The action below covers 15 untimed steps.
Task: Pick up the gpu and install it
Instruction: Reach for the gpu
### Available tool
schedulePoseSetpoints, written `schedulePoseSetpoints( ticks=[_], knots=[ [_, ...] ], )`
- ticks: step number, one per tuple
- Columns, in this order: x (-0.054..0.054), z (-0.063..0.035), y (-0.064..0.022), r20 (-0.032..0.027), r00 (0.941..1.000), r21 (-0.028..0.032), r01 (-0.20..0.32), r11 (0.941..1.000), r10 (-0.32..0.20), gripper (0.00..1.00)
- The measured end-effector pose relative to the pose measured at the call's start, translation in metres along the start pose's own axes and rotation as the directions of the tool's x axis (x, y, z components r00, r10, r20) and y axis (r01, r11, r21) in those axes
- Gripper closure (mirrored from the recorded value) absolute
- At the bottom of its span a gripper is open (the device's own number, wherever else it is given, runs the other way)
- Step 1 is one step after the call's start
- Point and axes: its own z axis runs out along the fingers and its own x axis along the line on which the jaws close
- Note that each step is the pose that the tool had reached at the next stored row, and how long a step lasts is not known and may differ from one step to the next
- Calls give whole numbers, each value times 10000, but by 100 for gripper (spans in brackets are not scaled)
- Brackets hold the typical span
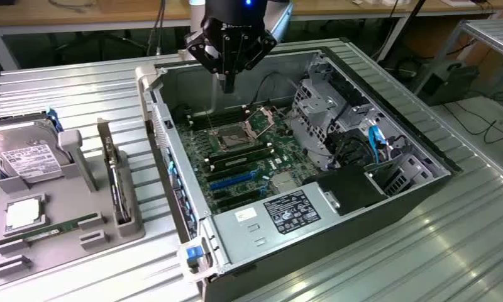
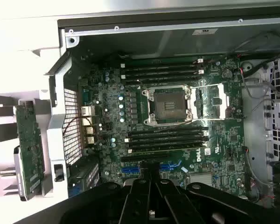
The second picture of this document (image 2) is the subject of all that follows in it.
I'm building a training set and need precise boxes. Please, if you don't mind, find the silver chipset heatsink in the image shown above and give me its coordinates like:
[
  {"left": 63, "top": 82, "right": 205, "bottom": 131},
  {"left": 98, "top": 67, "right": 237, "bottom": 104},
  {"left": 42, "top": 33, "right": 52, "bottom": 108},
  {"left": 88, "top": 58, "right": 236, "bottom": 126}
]
[{"left": 188, "top": 173, "right": 213, "bottom": 185}]

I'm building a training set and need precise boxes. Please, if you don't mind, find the blue expansion slot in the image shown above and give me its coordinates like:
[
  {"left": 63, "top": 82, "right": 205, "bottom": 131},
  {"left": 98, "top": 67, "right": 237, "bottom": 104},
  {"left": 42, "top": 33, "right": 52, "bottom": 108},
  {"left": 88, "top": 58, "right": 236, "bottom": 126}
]
[{"left": 122, "top": 162, "right": 178, "bottom": 175}]

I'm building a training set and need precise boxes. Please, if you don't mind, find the long black expansion slot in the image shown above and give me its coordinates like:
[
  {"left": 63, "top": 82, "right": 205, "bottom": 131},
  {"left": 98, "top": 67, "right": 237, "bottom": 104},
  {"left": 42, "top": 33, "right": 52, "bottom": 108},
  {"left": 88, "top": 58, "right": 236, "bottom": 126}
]
[{"left": 120, "top": 152, "right": 171, "bottom": 163}]

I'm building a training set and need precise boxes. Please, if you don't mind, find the black RAM slot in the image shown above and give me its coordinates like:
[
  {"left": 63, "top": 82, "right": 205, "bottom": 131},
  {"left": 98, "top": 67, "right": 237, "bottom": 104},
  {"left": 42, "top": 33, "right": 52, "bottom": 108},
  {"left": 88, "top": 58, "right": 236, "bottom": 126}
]
[
  {"left": 119, "top": 57, "right": 205, "bottom": 67},
  {"left": 127, "top": 127, "right": 210, "bottom": 136},
  {"left": 127, "top": 145, "right": 207, "bottom": 154},
  {"left": 120, "top": 69, "right": 205, "bottom": 77},
  {"left": 127, "top": 139, "right": 210, "bottom": 147},
  {"left": 121, "top": 75, "right": 204, "bottom": 83},
  {"left": 120, "top": 63, "right": 205, "bottom": 72},
  {"left": 126, "top": 133, "right": 210, "bottom": 141}
]

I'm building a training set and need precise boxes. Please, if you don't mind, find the green Dell motherboard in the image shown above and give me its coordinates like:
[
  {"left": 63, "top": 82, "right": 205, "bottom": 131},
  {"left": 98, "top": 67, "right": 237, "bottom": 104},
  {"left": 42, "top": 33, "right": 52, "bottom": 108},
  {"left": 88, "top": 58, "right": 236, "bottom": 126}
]
[{"left": 78, "top": 55, "right": 248, "bottom": 202}]

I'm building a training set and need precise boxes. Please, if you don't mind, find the thin metal locking lever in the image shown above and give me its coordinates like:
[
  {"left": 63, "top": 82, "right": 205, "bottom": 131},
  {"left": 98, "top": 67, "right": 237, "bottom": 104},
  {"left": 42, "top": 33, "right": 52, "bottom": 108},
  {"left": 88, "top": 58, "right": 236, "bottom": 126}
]
[{"left": 154, "top": 118, "right": 210, "bottom": 128}]

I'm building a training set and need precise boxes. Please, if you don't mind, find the silver and black PC case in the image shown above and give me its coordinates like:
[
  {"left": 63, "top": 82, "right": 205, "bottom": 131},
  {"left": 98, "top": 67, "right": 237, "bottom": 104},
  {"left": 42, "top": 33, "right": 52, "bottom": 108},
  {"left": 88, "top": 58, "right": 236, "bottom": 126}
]
[{"left": 43, "top": 16, "right": 280, "bottom": 224}]

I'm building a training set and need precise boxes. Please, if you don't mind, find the CPU socket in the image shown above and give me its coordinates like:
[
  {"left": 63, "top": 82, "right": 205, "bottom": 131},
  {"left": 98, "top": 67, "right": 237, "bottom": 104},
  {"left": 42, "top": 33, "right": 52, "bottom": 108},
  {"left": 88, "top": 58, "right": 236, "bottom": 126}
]
[{"left": 141, "top": 84, "right": 193, "bottom": 125}]

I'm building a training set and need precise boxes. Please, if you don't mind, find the silver socket cover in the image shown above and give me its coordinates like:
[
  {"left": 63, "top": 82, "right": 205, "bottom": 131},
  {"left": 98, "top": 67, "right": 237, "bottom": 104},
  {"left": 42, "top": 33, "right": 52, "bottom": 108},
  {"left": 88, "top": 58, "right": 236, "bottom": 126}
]
[{"left": 190, "top": 83, "right": 230, "bottom": 120}]

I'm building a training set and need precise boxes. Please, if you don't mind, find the round coin cell battery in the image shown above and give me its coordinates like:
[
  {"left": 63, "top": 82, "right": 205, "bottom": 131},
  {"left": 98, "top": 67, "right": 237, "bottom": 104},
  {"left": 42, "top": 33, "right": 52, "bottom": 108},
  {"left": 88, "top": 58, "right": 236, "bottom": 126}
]
[{"left": 221, "top": 69, "right": 233, "bottom": 80}]

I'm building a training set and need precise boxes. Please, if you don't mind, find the grey parts rack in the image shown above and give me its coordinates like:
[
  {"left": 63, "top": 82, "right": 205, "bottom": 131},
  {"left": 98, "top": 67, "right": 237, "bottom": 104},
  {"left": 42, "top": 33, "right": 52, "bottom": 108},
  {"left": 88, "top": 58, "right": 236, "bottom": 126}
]
[{"left": 0, "top": 91, "right": 50, "bottom": 204}]

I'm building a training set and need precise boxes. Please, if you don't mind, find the grey wire bundle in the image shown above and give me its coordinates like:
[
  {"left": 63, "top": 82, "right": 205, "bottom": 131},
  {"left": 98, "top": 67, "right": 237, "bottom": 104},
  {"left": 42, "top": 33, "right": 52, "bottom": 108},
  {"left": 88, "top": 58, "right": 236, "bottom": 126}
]
[{"left": 244, "top": 146, "right": 276, "bottom": 204}]

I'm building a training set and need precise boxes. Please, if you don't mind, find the thin red and black wire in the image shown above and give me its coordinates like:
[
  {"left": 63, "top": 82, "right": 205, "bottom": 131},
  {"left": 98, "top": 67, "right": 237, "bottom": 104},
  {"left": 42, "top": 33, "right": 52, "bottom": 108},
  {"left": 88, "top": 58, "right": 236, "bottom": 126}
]
[{"left": 61, "top": 113, "right": 85, "bottom": 141}]

